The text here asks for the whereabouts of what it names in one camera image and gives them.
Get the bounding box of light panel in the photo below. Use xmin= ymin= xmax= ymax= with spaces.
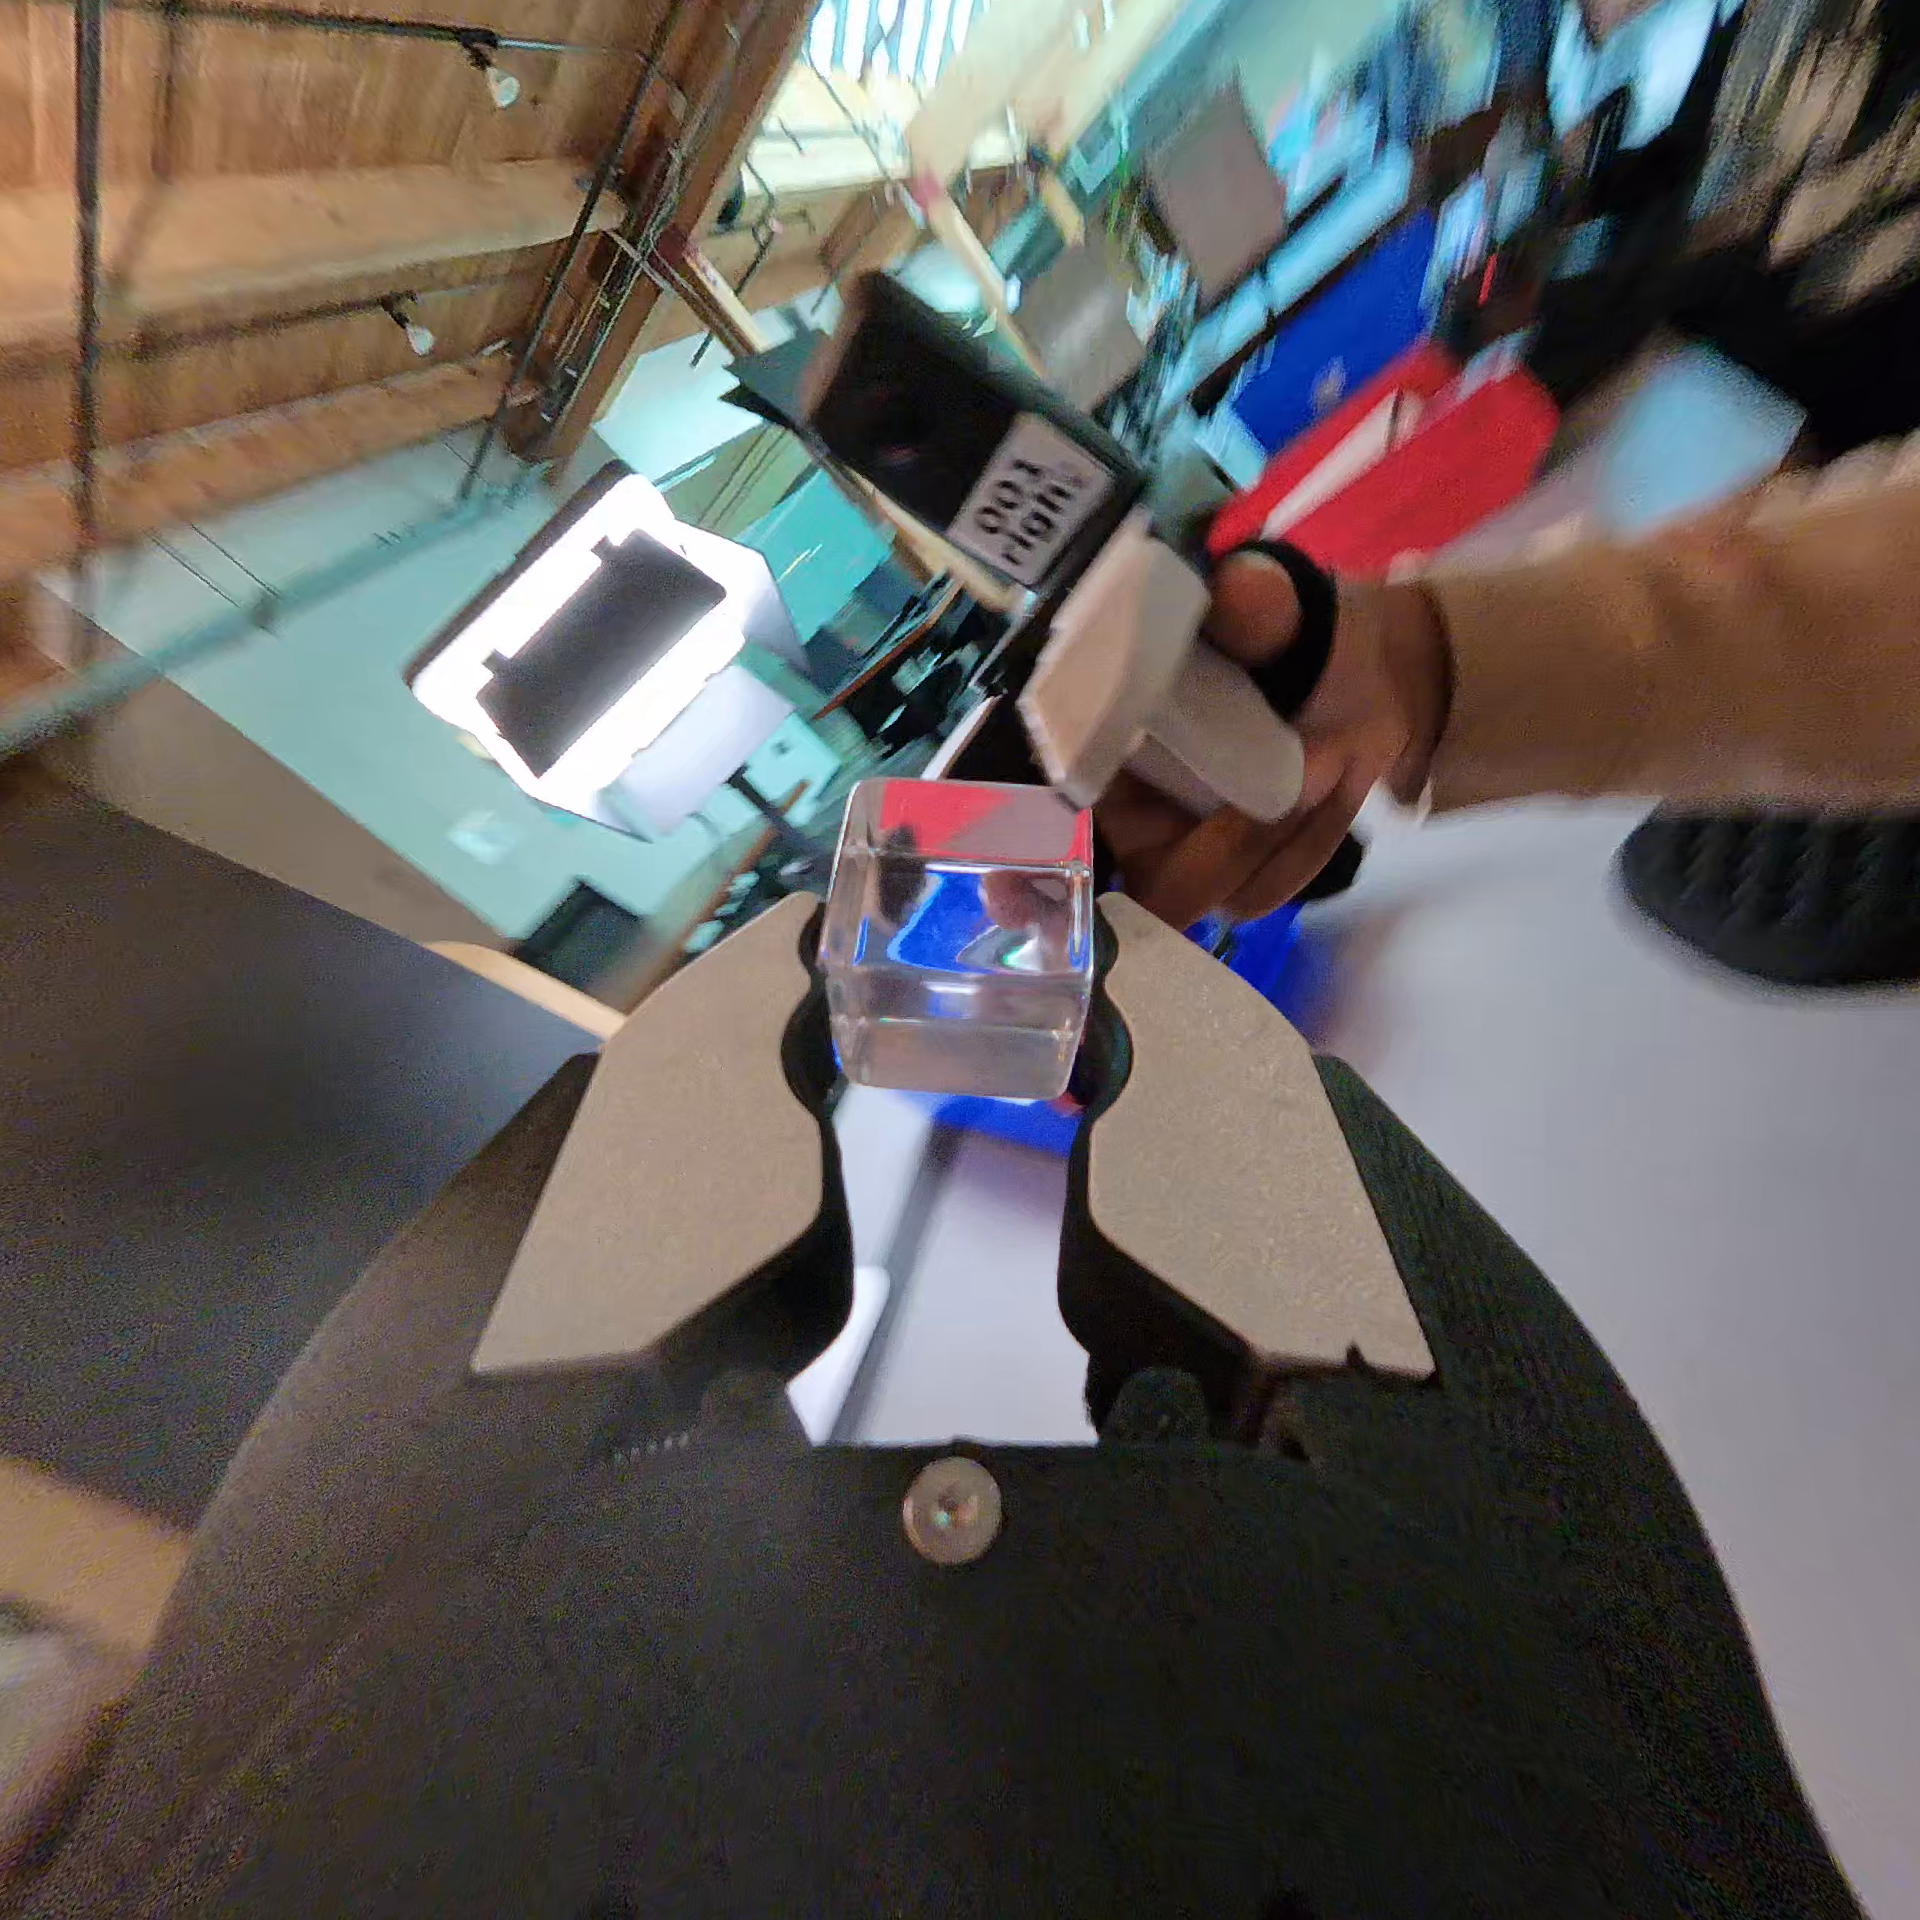
xmin=404 ymin=459 xmax=806 ymax=842

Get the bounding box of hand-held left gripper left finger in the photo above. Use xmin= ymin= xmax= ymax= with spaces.
xmin=468 ymin=892 xmax=855 ymax=1383

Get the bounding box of blue crate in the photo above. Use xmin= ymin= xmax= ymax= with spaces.
xmin=1222 ymin=207 xmax=1445 ymax=454

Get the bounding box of blue plastic bin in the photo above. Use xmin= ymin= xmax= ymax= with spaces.
xmin=927 ymin=896 xmax=1307 ymax=1159

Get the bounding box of black board with wooden rim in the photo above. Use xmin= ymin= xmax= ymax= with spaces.
xmin=0 ymin=776 xmax=634 ymax=1670

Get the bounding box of clear acrylic cube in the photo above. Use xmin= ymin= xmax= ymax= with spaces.
xmin=814 ymin=775 xmax=1102 ymax=1106

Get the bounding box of person's right forearm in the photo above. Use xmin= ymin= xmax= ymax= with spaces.
xmin=1387 ymin=434 xmax=1920 ymax=818

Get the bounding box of dark cloth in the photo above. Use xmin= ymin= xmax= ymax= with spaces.
xmin=1609 ymin=807 xmax=1920 ymax=994

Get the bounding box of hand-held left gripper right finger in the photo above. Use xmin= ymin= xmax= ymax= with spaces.
xmin=1057 ymin=892 xmax=1442 ymax=1383

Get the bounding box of person's right hand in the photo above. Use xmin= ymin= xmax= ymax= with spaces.
xmin=1087 ymin=556 xmax=1452 ymax=932

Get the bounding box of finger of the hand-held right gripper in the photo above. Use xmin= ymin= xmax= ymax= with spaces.
xmin=1018 ymin=509 xmax=1214 ymax=816

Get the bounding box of red crate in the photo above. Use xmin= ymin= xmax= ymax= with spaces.
xmin=1205 ymin=338 xmax=1566 ymax=583

